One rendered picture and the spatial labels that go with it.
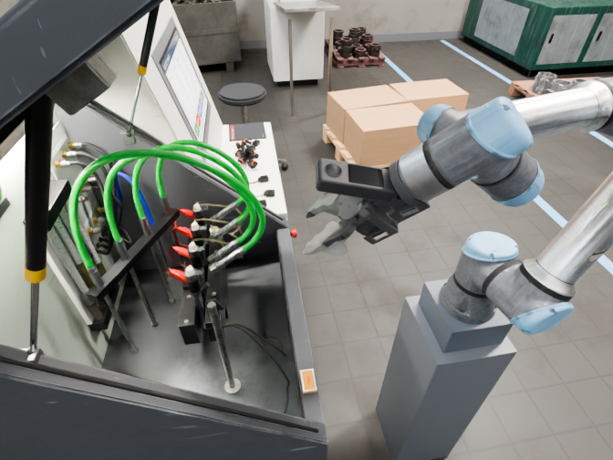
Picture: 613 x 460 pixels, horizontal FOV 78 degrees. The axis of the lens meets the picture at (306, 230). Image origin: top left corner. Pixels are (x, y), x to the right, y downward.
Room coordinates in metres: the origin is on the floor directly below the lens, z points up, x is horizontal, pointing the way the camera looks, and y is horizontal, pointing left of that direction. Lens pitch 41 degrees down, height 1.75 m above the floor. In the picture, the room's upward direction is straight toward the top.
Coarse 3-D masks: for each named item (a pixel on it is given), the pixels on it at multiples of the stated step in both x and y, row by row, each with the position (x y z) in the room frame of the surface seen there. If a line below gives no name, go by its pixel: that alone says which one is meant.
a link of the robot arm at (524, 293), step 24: (600, 192) 0.60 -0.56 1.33; (576, 216) 0.59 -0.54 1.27; (600, 216) 0.56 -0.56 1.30; (552, 240) 0.60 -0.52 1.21; (576, 240) 0.55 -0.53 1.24; (600, 240) 0.54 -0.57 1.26; (528, 264) 0.58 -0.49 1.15; (552, 264) 0.55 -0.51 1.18; (576, 264) 0.53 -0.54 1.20; (504, 288) 0.56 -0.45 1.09; (528, 288) 0.53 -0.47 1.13; (552, 288) 0.51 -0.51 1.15; (504, 312) 0.53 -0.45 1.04; (528, 312) 0.49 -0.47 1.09; (552, 312) 0.48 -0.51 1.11
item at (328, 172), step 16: (320, 160) 0.47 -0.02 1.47; (320, 176) 0.44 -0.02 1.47; (336, 176) 0.44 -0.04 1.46; (352, 176) 0.45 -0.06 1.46; (368, 176) 0.46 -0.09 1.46; (384, 176) 0.46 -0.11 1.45; (336, 192) 0.44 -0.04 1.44; (352, 192) 0.44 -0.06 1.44; (368, 192) 0.44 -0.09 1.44; (384, 192) 0.44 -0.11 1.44
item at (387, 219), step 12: (396, 168) 0.46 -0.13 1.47; (396, 180) 0.44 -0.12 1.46; (408, 192) 0.43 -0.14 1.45; (348, 204) 0.47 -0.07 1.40; (360, 204) 0.45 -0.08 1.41; (372, 204) 0.45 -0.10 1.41; (384, 204) 0.46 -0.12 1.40; (396, 204) 0.46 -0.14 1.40; (408, 204) 0.45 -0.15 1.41; (420, 204) 0.45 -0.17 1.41; (348, 216) 0.44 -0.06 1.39; (360, 216) 0.44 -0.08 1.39; (372, 216) 0.44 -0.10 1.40; (384, 216) 0.45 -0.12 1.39; (396, 216) 0.46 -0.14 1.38; (408, 216) 0.46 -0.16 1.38; (360, 228) 0.46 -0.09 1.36; (372, 228) 0.46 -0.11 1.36; (384, 228) 0.44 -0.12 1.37; (396, 228) 0.45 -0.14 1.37; (372, 240) 0.45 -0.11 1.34
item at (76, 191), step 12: (108, 156) 0.58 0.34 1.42; (120, 156) 0.58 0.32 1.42; (132, 156) 0.58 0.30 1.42; (144, 156) 0.58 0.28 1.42; (156, 156) 0.59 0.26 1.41; (168, 156) 0.59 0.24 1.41; (180, 156) 0.59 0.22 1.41; (96, 168) 0.57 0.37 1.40; (204, 168) 0.60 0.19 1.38; (216, 168) 0.60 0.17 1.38; (84, 180) 0.57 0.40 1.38; (228, 180) 0.60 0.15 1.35; (72, 192) 0.56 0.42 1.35; (72, 204) 0.56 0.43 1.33; (72, 216) 0.56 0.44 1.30; (264, 216) 0.61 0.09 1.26; (72, 228) 0.56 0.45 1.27; (264, 228) 0.61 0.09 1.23; (252, 240) 0.61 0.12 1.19; (84, 252) 0.56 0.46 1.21
